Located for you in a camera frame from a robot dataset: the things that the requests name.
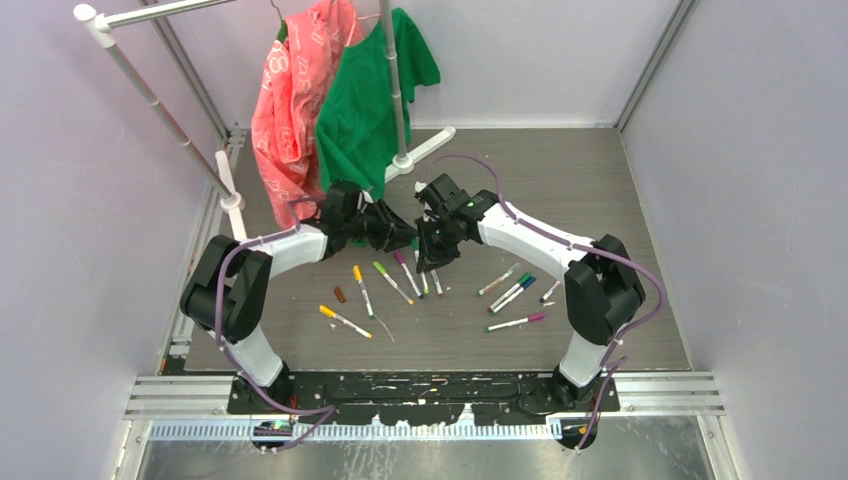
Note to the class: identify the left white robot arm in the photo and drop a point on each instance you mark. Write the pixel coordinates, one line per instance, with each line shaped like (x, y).
(226, 293)

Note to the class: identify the magenta cap marker right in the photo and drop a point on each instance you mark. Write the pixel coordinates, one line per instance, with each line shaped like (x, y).
(518, 322)

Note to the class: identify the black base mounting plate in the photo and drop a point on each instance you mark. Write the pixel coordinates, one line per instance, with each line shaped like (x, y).
(420, 398)

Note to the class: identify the pink patterned shirt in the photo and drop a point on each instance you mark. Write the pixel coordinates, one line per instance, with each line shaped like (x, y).
(297, 75)

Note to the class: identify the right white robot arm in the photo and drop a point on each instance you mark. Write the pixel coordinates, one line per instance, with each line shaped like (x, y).
(602, 289)

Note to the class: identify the purple cap marker left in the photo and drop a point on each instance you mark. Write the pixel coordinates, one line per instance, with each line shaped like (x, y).
(403, 264)

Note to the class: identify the blue cap marker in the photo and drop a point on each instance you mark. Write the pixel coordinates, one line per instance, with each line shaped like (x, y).
(512, 296)

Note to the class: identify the green t-shirt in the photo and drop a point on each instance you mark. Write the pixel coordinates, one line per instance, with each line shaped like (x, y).
(355, 133)

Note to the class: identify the orange cap marker lower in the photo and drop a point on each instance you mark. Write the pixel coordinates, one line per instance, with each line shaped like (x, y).
(348, 323)

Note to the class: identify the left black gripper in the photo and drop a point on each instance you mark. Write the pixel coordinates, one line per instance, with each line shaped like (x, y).
(394, 232)

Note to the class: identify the white clothes rack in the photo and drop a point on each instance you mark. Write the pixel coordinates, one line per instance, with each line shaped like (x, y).
(101, 26)

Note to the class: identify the grey clear cap marker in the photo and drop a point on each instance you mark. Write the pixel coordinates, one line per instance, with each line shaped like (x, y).
(498, 280)

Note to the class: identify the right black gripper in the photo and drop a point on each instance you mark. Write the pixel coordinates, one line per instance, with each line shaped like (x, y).
(430, 257)

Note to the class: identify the small marker far right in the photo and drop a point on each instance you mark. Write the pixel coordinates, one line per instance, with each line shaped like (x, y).
(549, 292)

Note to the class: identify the brown pen cap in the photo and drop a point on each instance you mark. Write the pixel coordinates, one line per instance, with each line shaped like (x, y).
(339, 294)

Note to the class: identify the orange cap marker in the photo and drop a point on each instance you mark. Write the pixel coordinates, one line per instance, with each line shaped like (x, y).
(348, 323)
(360, 281)

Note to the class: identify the orange cap marker upper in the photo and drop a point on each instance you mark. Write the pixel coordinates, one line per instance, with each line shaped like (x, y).
(360, 281)

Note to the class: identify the light green cap marker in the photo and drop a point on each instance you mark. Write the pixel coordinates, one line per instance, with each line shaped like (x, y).
(383, 271)

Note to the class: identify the black cap marker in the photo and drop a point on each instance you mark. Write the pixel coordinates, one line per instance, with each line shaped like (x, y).
(437, 283)

